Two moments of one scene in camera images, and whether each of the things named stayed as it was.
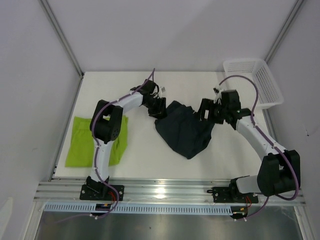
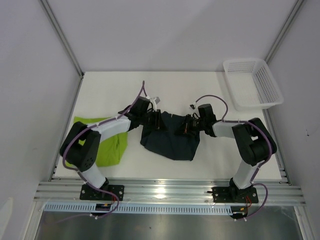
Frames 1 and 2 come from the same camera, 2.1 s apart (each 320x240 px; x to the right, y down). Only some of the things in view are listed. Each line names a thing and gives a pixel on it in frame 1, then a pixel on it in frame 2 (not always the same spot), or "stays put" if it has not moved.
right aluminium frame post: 284,30 stays put
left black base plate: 101,192 stays put
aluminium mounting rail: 148,190 stays put
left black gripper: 160,111 -> 156,114
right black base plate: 232,194 stays put
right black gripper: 208,104 -> 187,130
